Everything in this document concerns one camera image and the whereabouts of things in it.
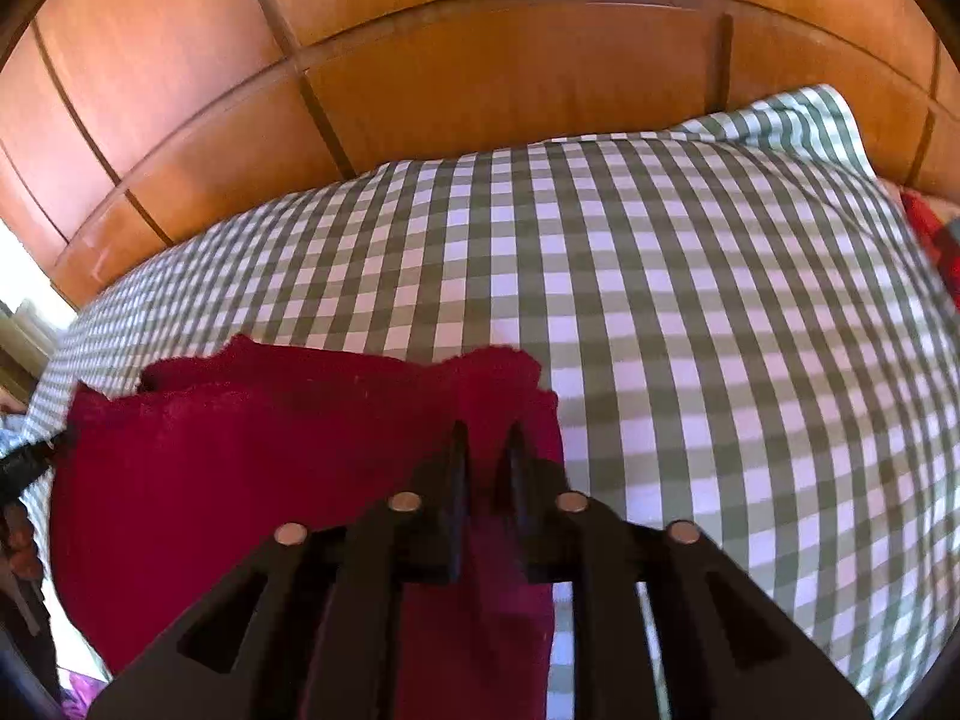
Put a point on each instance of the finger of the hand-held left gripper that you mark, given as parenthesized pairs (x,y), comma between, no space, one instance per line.
(56,450)

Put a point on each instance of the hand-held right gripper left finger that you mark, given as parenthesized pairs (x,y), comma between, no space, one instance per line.
(454,495)

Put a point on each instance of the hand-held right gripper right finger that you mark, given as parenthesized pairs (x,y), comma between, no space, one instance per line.
(521,495)

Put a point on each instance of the dark red knitted garment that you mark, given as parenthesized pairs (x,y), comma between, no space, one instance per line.
(262,480)

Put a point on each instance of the person's left hand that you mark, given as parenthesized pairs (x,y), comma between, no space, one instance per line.
(19,544)

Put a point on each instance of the green white checkered bed sheet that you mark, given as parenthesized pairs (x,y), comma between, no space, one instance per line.
(675,330)

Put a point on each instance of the purple cloth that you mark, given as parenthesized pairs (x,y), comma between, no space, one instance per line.
(82,697)

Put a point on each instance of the wooden panelled wardrobe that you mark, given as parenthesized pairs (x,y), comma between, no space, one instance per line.
(465,52)

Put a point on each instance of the multicoloured plaid pillow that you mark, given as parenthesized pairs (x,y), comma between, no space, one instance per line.
(934,240)

